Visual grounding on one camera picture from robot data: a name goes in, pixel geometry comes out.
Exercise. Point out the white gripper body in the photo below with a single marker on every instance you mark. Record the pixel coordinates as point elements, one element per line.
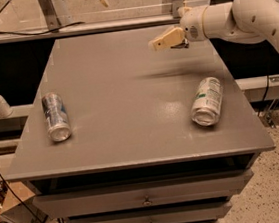
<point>192,27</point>

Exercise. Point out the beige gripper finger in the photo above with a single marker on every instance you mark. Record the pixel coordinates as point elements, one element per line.
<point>173,36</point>

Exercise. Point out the dark rxbar chocolate wrapper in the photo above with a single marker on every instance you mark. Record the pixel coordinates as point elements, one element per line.
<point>183,44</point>

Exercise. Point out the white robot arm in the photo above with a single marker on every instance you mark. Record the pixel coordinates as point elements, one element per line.
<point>239,21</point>

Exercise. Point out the white green soda can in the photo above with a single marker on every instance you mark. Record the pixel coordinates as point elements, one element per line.
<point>206,108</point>

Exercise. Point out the silver blue redbull can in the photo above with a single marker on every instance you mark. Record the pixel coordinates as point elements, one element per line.
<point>58,127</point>

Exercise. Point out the top grey drawer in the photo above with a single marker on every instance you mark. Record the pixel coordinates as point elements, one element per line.
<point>141,195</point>

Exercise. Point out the middle grey drawer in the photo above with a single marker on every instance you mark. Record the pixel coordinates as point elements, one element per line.
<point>185,213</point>

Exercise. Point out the cardboard box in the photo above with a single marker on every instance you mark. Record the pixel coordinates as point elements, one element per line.
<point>17,206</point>

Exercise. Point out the left metal bracket leg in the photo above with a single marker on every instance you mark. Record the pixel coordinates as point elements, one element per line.
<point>55,13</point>

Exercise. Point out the grey metal rail shelf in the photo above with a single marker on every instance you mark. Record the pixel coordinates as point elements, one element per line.
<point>93,28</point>

